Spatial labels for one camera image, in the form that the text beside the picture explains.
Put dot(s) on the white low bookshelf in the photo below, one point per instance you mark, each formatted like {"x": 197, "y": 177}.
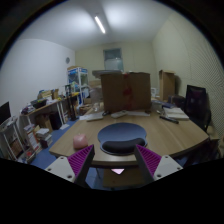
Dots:
{"x": 17, "y": 149}

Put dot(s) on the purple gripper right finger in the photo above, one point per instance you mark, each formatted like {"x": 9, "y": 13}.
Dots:
{"x": 153, "y": 166}

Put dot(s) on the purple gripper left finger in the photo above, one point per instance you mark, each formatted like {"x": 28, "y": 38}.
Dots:
{"x": 75, "y": 167}

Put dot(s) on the round wall clock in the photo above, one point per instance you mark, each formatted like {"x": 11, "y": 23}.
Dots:
{"x": 67, "y": 60}

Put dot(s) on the black pen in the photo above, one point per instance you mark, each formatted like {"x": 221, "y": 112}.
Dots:
{"x": 169, "y": 119}

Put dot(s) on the black office chair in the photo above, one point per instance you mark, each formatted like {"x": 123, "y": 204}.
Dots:
{"x": 196, "y": 106}

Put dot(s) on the blue mouse pad wrist rest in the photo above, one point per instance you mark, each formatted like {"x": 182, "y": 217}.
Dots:
{"x": 121, "y": 138}

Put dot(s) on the black waste bin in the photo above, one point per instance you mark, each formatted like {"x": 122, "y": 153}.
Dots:
{"x": 55, "y": 120}

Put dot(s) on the open white notebook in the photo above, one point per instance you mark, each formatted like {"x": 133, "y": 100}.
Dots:
{"x": 175, "y": 113}

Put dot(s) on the white paper sheet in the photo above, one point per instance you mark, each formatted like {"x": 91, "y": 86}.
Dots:
{"x": 92, "y": 117}

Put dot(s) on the white blue metal shelf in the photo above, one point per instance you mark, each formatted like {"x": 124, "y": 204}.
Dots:
{"x": 78, "y": 77}

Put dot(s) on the white remote control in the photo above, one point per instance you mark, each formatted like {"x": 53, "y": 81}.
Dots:
{"x": 119, "y": 114}

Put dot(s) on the tall open cardboard box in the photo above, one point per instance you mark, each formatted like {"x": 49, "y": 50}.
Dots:
{"x": 166, "y": 84}

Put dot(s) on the large brown cardboard box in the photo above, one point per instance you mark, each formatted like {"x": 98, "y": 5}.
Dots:
{"x": 130, "y": 91}

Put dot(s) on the wooden side desk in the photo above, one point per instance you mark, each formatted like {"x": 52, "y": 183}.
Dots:
{"x": 50, "y": 107}

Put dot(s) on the black computer monitor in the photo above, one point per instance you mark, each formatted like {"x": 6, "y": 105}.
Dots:
{"x": 5, "y": 112}

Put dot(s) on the ceiling fluorescent light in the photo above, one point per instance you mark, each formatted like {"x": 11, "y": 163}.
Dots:
{"x": 99, "y": 23}

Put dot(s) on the window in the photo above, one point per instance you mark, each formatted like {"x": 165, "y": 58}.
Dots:
{"x": 113, "y": 59}

